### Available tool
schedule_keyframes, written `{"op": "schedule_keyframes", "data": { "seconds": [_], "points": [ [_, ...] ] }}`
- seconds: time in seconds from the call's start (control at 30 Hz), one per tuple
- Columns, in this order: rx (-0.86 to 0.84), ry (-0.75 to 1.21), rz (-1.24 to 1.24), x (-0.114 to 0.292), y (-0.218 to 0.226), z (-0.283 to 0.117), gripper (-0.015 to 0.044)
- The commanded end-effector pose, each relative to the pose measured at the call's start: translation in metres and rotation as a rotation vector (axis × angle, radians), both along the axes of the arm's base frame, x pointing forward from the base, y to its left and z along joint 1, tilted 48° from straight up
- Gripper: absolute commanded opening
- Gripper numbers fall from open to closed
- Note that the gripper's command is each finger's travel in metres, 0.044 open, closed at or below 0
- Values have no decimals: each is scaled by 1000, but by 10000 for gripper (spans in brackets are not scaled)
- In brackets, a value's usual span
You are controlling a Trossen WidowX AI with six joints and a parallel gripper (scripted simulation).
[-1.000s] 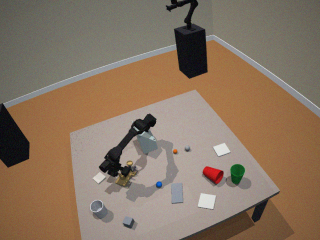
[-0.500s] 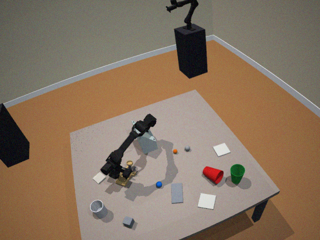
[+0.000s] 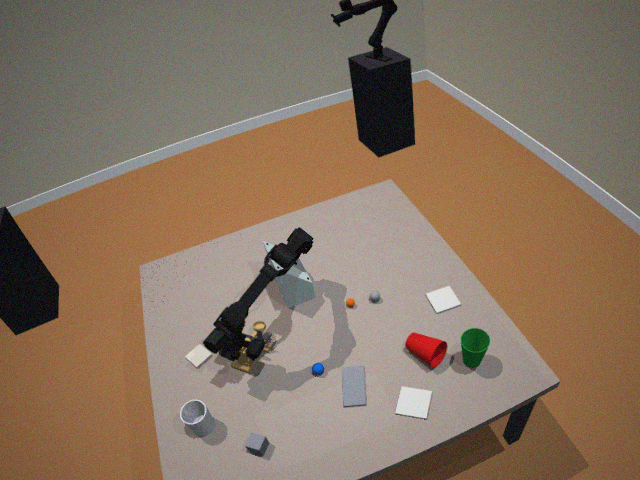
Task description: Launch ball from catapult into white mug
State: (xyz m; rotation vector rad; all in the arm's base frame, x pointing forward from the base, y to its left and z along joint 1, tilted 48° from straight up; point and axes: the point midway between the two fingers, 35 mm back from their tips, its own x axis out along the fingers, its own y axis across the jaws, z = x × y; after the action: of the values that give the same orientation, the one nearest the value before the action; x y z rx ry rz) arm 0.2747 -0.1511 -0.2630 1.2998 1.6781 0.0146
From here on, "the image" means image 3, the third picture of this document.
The red plastic cup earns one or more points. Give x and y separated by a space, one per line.
431 351

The white square tile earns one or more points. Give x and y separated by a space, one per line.
413 402
198 356
443 299

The green plastic cup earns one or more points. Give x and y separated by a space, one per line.
474 344

